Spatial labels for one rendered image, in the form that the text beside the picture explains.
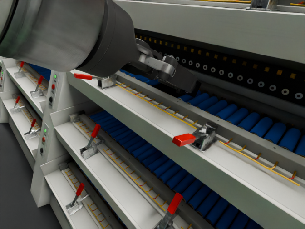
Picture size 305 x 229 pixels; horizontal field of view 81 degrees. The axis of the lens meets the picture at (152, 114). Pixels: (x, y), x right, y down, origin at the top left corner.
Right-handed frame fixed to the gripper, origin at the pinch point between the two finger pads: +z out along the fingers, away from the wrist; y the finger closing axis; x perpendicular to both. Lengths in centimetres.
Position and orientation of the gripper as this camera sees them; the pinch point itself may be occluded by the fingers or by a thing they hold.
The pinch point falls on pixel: (180, 82)
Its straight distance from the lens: 34.0
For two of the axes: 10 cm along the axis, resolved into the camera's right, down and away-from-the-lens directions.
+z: 5.9, 1.1, 8.0
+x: -3.9, 9.0, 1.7
